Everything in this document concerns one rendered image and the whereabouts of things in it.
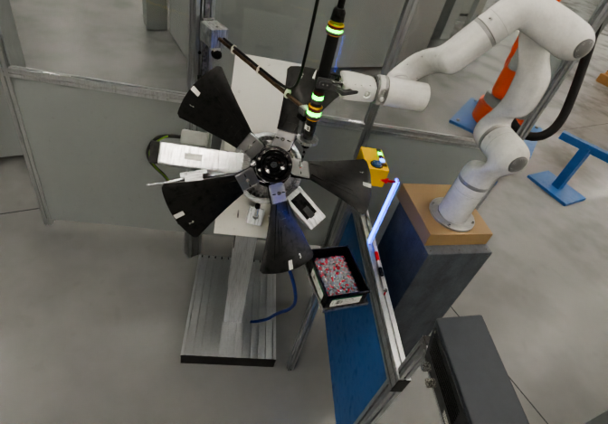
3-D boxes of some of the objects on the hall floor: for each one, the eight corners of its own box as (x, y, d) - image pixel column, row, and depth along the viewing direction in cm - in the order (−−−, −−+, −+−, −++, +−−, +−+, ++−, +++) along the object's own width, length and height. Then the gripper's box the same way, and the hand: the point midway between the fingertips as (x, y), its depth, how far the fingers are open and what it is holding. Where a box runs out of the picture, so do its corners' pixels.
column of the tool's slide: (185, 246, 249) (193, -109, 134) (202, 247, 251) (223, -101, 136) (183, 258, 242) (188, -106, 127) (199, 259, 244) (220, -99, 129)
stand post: (223, 322, 216) (240, 197, 158) (240, 323, 217) (262, 200, 159) (223, 329, 212) (240, 204, 154) (239, 330, 214) (262, 207, 156)
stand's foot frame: (198, 263, 241) (199, 254, 236) (273, 269, 249) (276, 261, 244) (180, 362, 195) (180, 354, 190) (273, 367, 203) (276, 359, 198)
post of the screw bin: (286, 365, 205) (322, 267, 153) (291, 364, 206) (329, 266, 155) (287, 371, 203) (325, 273, 151) (293, 370, 204) (332, 272, 153)
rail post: (313, 294, 242) (349, 199, 192) (319, 295, 242) (357, 200, 192) (314, 300, 239) (350, 204, 189) (320, 300, 239) (358, 205, 189)
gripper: (375, 65, 120) (316, 54, 117) (387, 90, 108) (321, 79, 105) (367, 88, 125) (310, 78, 122) (378, 115, 113) (315, 104, 109)
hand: (322, 80), depth 114 cm, fingers closed on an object, 4 cm apart
